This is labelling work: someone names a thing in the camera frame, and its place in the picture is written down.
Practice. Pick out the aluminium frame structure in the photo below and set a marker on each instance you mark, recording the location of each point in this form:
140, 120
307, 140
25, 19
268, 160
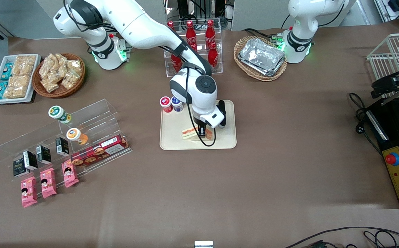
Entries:
392, 10

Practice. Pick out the aluminium foil container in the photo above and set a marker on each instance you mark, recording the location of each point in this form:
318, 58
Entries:
261, 57

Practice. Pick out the green lid cup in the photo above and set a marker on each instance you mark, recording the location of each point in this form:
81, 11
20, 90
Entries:
57, 113

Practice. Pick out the beige cracker pack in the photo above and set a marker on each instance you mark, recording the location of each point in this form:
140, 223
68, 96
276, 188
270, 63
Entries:
17, 82
15, 93
25, 63

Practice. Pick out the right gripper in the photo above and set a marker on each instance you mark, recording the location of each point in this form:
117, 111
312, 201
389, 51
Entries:
200, 124

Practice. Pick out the clear acrylic bottle rack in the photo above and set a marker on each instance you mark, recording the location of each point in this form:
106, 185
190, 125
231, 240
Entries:
216, 70

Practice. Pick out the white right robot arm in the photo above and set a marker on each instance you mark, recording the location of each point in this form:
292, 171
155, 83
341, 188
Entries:
141, 27

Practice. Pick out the cream plastic tray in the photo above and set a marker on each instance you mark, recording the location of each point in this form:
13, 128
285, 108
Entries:
172, 137

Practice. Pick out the black appliance with yellow panel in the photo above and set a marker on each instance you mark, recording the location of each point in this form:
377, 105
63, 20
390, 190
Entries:
392, 132

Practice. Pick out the small grey device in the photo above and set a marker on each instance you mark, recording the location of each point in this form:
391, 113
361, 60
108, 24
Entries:
203, 244

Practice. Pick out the red lid cup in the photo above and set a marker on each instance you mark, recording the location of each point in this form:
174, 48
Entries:
165, 102

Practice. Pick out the small black carton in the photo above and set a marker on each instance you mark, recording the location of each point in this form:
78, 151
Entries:
30, 160
19, 168
43, 155
62, 146

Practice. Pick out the blue lid cup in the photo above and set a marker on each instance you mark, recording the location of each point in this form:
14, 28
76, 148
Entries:
176, 104

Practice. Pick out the brown wicker basket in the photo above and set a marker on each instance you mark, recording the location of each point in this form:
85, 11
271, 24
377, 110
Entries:
79, 82

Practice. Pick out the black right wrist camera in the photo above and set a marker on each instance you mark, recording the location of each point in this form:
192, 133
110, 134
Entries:
222, 108

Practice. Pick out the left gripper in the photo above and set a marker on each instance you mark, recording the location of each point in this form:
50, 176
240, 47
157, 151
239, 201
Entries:
385, 83

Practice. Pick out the red cookie box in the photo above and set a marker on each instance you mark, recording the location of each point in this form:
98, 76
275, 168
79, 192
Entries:
98, 151

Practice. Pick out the red cola bottle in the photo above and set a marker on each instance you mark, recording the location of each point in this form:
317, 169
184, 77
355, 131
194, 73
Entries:
176, 63
170, 24
213, 55
210, 31
190, 33

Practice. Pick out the light wicker basket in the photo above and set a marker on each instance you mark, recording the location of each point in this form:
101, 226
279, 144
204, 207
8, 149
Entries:
246, 70

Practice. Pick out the orange cup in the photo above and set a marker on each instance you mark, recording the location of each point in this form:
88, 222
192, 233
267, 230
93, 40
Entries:
74, 135

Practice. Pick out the teal snack packet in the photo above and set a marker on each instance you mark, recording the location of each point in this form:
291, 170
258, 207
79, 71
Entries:
1, 90
6, 71

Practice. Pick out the clear acrylic stepped shelf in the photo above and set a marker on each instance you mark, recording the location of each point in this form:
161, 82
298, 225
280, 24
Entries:
96, 117

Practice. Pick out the triangle sandwich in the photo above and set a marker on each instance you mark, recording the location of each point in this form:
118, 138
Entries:
189, 132

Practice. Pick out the pink snack packet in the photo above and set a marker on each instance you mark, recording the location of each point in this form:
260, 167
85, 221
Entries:
69, 174
29, 191
48, 182

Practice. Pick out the black equipment stand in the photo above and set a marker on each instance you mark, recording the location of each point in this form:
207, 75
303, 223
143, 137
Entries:
185, 7

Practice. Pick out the clear bag of snacks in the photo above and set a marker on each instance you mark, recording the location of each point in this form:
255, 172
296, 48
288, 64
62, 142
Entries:
75, 65
50, 84
61, 61
70, 80
48, 63

